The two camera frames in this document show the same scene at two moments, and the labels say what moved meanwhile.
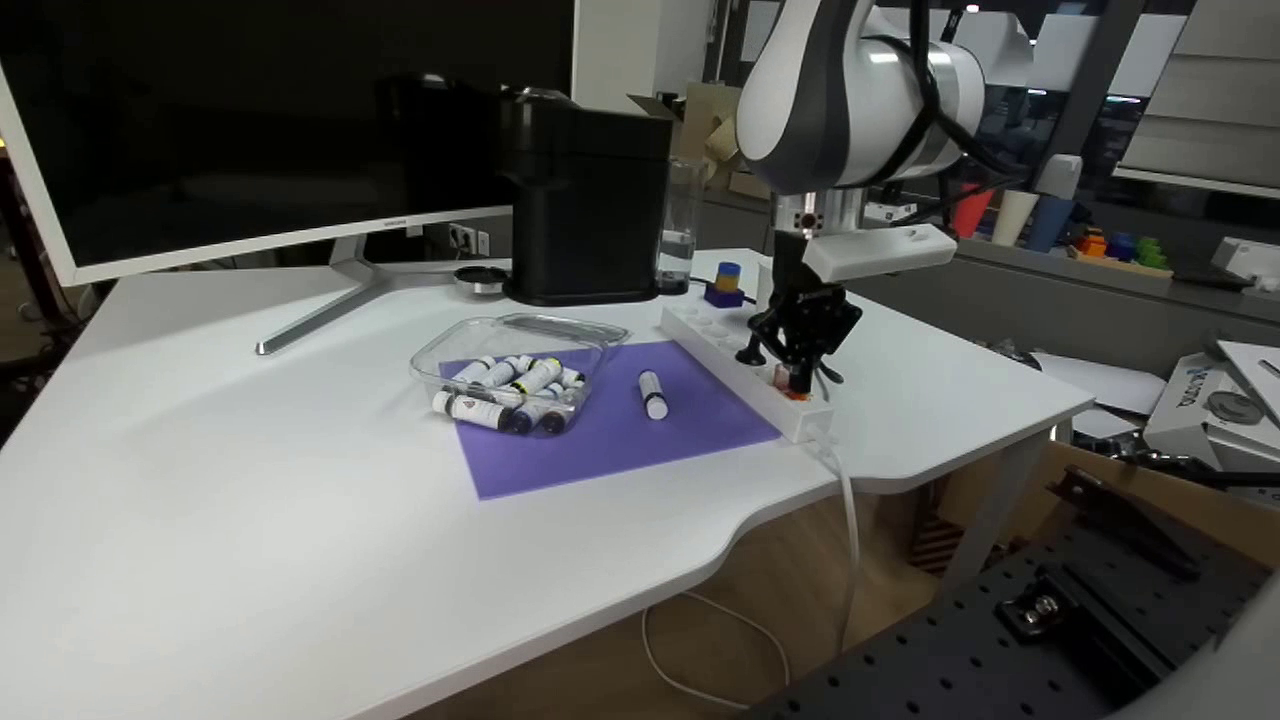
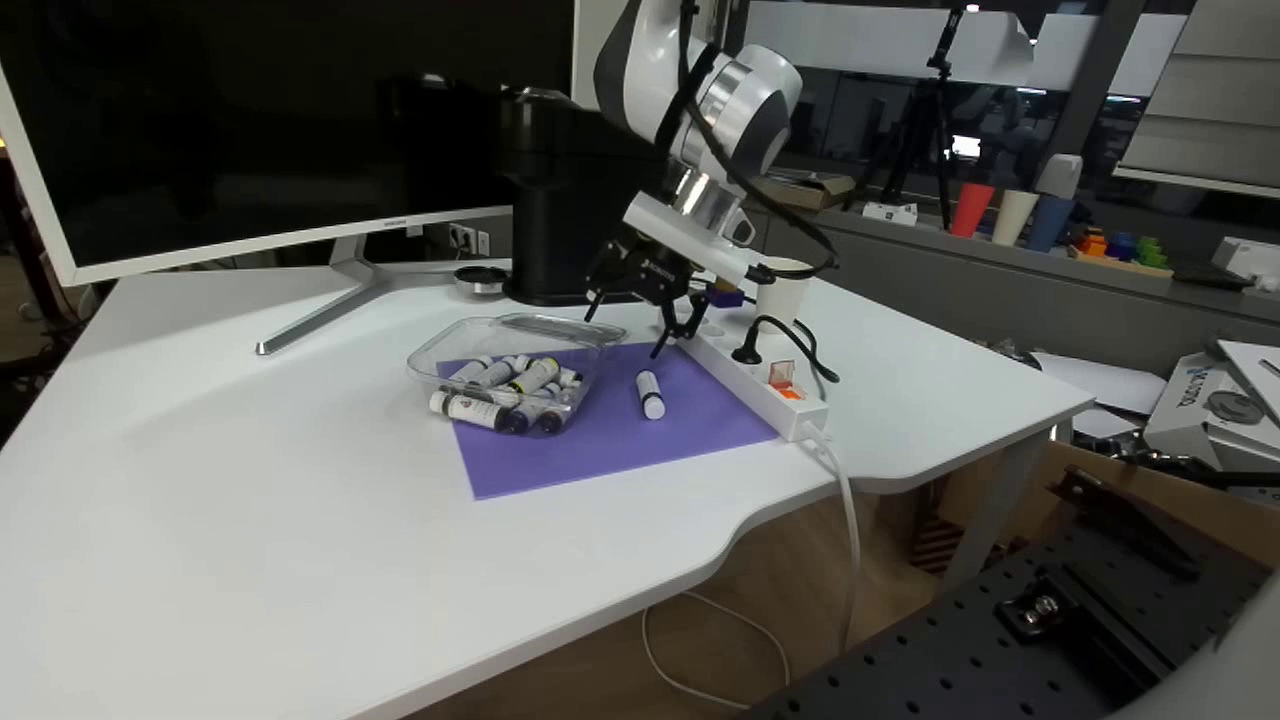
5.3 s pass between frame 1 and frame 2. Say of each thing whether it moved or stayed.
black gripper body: moved
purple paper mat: stayed
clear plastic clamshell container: stayed
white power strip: stayed
